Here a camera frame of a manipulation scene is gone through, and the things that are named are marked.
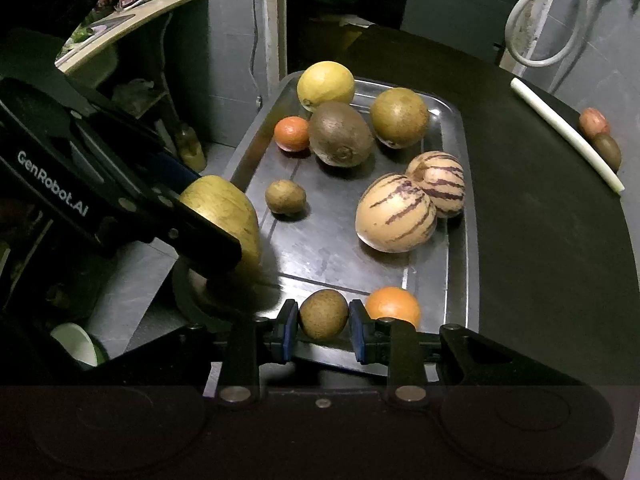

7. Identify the medium brown kiwi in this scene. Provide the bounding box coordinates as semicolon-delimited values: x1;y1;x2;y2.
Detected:
591;132;622;172

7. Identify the large striped pepino melon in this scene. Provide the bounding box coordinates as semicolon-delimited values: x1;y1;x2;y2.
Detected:
356;173;438;253

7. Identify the yellow plastic bottle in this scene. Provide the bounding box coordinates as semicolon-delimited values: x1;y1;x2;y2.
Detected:
175;122;207;172

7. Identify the white bowl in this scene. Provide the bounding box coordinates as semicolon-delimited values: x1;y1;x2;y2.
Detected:
50;322;109;367

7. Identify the round green-brown fruit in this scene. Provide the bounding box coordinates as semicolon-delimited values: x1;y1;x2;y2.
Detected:
370;88;430;149

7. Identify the thin grey cable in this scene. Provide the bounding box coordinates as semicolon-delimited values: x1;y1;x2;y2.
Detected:
249;0;264;109

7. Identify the curved wooden counter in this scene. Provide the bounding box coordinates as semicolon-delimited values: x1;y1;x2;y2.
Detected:
54;0;209;75

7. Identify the yellow-green pear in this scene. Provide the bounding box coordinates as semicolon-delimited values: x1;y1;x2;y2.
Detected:
179;175;262;283

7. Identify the small round brown fruit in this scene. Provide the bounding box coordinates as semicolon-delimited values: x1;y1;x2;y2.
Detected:
299;290;349;340

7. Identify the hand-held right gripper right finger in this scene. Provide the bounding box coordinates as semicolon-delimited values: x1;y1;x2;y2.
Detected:
349;299;586;403

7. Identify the large orange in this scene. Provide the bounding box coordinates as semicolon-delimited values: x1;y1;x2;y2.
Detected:
365;286;422;331

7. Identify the small tangerine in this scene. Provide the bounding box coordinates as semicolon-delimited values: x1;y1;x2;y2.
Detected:
273;116;311;152

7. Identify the small striped pepino melon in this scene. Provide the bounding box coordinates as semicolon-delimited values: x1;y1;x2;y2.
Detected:
405;151;466;218

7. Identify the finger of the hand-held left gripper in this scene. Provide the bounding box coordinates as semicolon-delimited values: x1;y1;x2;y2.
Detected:
149;151;202;197
106;194;244;274

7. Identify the thick white cable loop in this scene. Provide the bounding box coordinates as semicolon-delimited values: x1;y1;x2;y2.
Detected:
505;0;608;67

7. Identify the red apple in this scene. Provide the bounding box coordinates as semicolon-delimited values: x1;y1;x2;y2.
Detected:
580;108;611;139

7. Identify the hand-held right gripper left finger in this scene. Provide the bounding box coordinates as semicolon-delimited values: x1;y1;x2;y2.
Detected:
100;299;301;405

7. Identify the metal tray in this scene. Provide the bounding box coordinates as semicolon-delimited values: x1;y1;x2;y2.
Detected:
227;71;474;377

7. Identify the large brown kiwi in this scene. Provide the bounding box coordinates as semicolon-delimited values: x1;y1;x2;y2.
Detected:
308;101;374;167

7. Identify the white leek stalk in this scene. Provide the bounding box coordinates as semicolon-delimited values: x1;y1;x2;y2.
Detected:
511;78;625;194

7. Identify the yellow lemon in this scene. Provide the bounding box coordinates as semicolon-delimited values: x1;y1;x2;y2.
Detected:
297;61;356;112

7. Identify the small brown kiwi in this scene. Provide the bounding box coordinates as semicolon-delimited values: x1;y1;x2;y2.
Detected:
265;180;307;217

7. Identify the white wooden post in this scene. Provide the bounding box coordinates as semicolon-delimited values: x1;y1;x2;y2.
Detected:
520;0;557;83

